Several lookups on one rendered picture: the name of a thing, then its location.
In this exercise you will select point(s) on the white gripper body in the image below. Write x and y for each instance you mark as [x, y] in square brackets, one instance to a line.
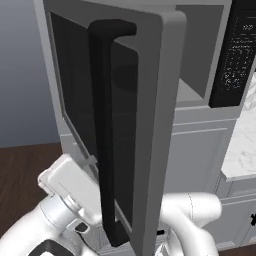
[70, 181]

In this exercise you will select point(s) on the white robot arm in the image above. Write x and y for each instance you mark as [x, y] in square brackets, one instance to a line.
[191, 213]

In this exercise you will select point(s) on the grey microwave door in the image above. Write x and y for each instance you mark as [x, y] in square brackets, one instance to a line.
[150, 133]

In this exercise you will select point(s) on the grey tall cabinet door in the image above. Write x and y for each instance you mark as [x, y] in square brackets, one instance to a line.
[196, 160]

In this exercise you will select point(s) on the grey microwave oven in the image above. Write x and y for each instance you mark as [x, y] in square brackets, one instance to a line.
[213, 50]

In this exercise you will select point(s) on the grey tall cabinet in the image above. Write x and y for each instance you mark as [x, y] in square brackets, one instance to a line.
[196, 116]

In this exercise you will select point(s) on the grey base cabinet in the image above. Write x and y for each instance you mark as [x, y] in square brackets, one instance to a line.
[238, 216]

